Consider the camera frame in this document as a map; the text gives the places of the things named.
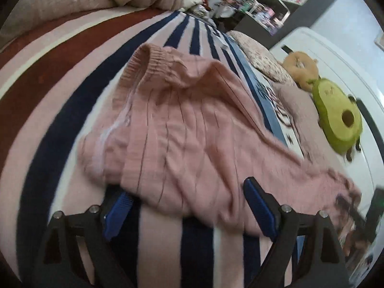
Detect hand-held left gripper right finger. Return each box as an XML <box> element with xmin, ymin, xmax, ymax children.
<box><xmin>242</xmin><ymin>177</ymin><xmax>351</xmax><ymax>288</ymax></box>

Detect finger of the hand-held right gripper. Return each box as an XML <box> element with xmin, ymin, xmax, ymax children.
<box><xmin>336</xmin><ymin>195</ymin><xmax>368</xmax><ymax>225</ymax></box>

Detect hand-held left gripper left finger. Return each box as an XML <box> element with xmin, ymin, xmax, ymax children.
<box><xmin>34</xmin><ymin>190</ymin><xmax>135</xmax><ymax>288</ymax></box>

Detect pink knit pants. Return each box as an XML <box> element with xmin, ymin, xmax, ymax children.
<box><xmin>77</xmin><ymin>43</ymin><xmax>363</xmax><ymax>237</ymax></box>

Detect white printed bedsheet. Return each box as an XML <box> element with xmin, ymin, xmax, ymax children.
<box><xmin>252</xmin><ymin>75</ymin><xmax>305</xmax><ymax>158</ymax></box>

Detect pink pillow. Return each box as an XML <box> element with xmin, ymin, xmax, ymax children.
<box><xmin>271</xmin><ymin>82</ymin><xmax>351</xmax><ymax>180</ymax></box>

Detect green avocado plush toy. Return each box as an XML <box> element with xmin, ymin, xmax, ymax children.
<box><xmin>310</xmin><ymin>77</ymin><xmax>363</xmax><ymax>156</ymax></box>

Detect striped blanket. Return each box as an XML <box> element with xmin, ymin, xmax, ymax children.
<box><xmin>0</xmin><ymin>6</ymin><xmax>300</xmax><ymax>288</ymax></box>

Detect white headboard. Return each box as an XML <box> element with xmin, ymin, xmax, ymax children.
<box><xmin>268</xmin><ymin>26</ymin><xmax>384</xmax><ymax>192</ymax></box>

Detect brown plush toy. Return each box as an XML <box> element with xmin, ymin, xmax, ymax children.
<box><xmin>282</xmin><ymin>52</ymin><xmax>320</xmax><ymax>92</ymax></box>

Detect floral pillow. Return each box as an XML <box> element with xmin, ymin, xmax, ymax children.
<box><xmin>226</xmin><ymin>30</ymin><xmax>297</xmax><ymax>86</ymax></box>

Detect grey bookshelf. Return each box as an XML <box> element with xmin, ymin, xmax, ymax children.
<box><xmin>234</xmin><ymin>0</ymin><xmax>341</xmax><ymax>36</ymax></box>

